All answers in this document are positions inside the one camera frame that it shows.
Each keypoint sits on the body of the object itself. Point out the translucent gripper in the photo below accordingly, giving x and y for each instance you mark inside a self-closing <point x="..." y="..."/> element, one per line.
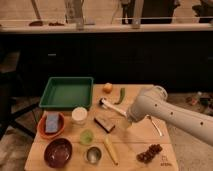
<point x="125" y="124"/>

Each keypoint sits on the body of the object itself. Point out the wooden felt eraser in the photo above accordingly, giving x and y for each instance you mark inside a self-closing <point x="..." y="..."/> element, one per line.
<point x="105" y="123"/>

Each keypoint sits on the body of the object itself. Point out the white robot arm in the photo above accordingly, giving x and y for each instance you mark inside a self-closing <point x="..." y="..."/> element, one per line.
<point x="153" y="102"/>

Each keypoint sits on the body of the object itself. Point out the purple bowl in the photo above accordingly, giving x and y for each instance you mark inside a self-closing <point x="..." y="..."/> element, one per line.
<point x="58" y="152"/>

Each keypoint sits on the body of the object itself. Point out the orange bowl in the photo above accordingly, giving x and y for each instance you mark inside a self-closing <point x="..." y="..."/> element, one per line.
<point x="42" y="126"/>

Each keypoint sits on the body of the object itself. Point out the silver fork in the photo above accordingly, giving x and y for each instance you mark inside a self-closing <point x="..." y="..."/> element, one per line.
<point x="154" y="124"/>

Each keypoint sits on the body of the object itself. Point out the white black brush tool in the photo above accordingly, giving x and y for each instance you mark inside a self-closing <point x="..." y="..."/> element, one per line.
<point x="107" y="104"/>

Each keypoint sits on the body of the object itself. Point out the green chili pepper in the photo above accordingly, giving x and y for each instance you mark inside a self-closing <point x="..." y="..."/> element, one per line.
<point x="121" y="97"/>

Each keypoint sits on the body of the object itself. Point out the purple grape bunch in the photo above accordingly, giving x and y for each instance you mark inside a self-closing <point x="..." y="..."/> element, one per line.
<point x="149" y="154"/>

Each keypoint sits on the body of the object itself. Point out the small yellow fruit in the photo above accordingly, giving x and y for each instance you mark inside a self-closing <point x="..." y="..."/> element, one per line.
<point x="107" y="88"/>

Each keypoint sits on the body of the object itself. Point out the green plastic cup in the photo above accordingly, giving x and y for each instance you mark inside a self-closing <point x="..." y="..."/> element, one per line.
<point x="86" y="137"/>

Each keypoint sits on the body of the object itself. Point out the small metal cup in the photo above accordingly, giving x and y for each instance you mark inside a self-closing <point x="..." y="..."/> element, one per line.
<point x="93" y="155"/>

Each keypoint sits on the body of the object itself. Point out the white cup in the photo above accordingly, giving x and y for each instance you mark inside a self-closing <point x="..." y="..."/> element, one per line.
<point x="79" y="115"/>

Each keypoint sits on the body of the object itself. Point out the green plastic tray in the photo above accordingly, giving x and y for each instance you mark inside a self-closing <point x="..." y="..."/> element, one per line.
<point x="67" y="93"/>

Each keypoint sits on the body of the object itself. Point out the blue sponge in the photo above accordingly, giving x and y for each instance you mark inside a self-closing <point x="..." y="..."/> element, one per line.
<point x="52" y="123"/>

